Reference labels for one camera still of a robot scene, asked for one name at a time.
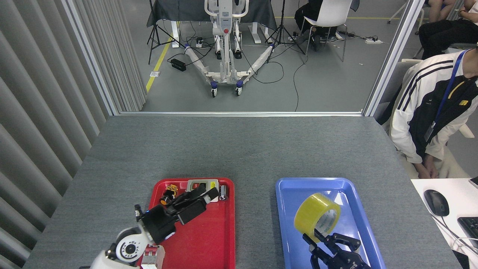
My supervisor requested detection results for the black computer mouse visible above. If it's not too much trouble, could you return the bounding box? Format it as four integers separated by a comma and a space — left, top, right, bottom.
423, 189, 450, 217

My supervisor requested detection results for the yellow black push button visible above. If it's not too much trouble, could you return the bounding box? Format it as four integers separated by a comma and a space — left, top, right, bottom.
160, 184, 179, 206

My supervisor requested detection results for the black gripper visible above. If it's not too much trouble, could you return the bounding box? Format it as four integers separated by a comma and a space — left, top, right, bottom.
302, 228, 371, 269
140, 185, 220, 244

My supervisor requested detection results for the white desk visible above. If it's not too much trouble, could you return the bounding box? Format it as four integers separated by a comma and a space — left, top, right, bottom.
411, 177, 478, 269

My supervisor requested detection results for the person's left hand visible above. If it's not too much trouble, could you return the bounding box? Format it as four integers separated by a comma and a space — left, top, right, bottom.
424, 154, 440, 179

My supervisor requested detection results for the white wheeled stand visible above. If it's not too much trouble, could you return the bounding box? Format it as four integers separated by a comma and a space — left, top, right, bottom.
184, 0, 276, 98

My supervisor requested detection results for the white red circuit breaker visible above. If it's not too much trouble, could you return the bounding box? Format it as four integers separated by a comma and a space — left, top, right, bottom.
140, 244, 166, 269

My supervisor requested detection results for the black keyboard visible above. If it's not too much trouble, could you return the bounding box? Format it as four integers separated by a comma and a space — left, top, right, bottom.
457, 216, 478, 240

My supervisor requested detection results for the white switch box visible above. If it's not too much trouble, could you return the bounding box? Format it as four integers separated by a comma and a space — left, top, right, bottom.
186, 179, 220, 203

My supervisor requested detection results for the table with black cloth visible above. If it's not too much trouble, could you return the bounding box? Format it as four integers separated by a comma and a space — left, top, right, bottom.
146, 0, 278, 49

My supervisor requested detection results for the blue lanyard with badge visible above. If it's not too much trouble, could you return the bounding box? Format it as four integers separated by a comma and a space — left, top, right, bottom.
423, 50, 469, 143

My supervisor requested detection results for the silver rail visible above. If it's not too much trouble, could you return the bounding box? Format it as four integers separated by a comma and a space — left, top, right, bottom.
119, 111, 364, 117

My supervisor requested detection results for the yellow tape roll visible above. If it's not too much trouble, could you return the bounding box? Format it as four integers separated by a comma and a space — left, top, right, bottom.
294, 192, 341, 244

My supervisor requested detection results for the person in black trousers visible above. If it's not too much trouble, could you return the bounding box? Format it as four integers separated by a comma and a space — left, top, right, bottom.
418, 0, 478, 60

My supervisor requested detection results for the person's right hand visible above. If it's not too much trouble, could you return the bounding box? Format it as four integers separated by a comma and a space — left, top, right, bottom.
416, 161, 432, 179

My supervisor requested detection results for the white chair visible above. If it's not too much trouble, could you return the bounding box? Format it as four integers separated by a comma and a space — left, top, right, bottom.
300, 0, 354, 62

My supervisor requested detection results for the person on white chair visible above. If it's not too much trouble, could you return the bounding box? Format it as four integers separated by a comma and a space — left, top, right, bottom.
294, 0, 361, 52

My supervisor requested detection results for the black tripod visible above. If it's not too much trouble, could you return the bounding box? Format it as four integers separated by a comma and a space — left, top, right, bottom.
264, 0, 307, 64
146, 0, 186, 65

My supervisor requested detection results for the red plastic tray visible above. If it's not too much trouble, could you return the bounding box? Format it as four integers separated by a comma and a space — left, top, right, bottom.
134, 177, 236, 269

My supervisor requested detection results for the silver post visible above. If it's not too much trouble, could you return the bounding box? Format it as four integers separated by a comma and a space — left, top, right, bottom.
362, 0, 426, 117
61, 0, 121, 117

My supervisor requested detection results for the white desk cable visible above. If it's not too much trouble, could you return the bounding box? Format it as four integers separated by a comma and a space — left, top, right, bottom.
432, 215, 478, 255

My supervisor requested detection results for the long black floor cable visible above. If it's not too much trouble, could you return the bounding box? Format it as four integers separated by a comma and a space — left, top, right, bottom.
292, 52, 309, 112

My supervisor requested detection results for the blue plastic tray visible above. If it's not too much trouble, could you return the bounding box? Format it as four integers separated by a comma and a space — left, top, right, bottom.
275, 177, 387, 269

